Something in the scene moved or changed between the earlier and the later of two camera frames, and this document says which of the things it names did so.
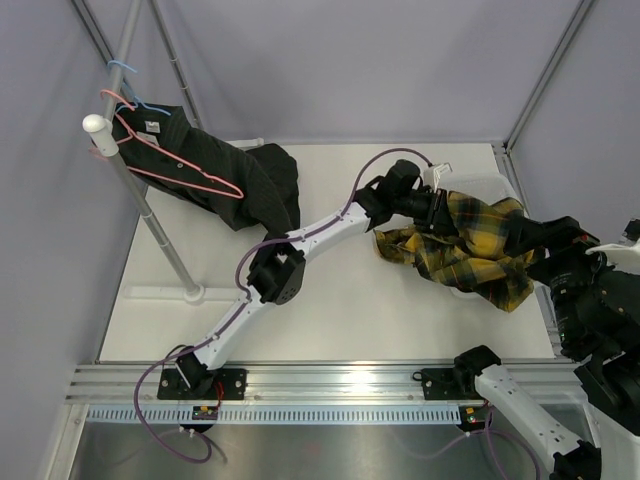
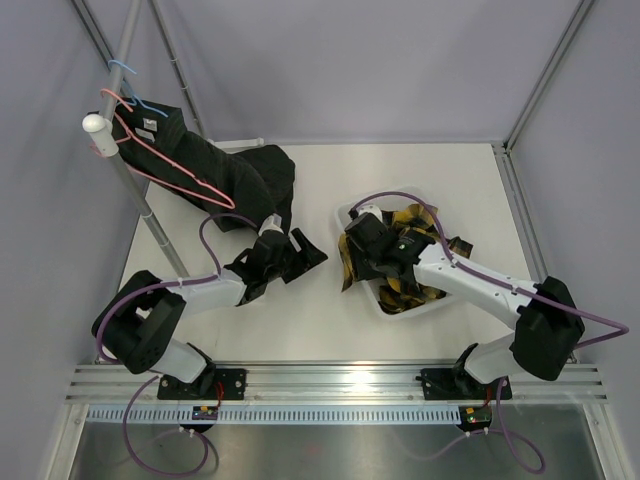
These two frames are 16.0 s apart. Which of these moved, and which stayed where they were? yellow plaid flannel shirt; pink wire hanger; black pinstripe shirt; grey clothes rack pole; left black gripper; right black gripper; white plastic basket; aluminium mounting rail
Moved: left black gripper; yellow plaid flannel shirt; right black gripper; pink wire hanger; white plastic basket
Stayed: black pinstripe shirt; aluminium mounting rail; grey clothes rack pole
